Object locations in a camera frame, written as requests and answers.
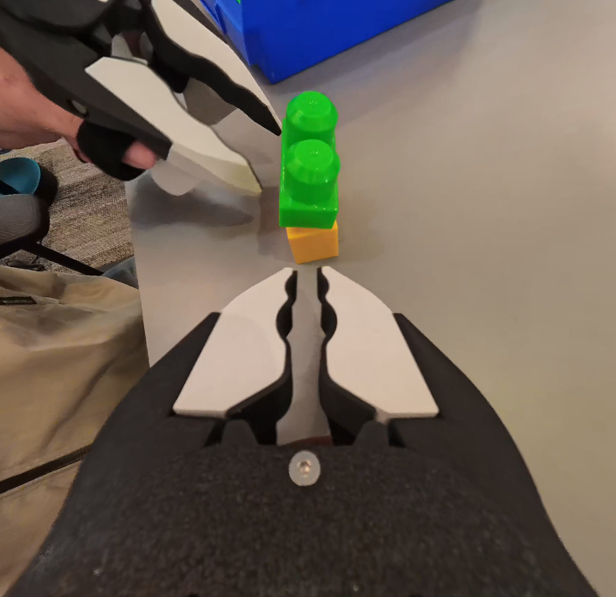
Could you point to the yellow toy block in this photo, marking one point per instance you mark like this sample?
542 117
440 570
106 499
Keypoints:
313 243

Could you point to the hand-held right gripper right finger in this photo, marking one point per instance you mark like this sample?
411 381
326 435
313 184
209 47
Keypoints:
380 361

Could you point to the green double toy block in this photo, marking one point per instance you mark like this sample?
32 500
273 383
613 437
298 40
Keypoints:
310 183

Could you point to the dark chair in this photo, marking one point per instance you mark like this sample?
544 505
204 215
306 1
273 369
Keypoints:
24 222

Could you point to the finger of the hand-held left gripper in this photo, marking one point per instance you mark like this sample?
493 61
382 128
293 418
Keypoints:
192 140
207 49

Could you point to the blue plastic bin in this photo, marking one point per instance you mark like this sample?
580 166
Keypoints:
337 20

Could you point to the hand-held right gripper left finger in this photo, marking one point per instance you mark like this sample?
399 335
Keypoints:
231 361

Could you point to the person's left hand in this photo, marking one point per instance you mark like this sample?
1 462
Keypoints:
29 106

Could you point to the person's beige trousers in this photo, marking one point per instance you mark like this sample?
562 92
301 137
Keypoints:
58 366

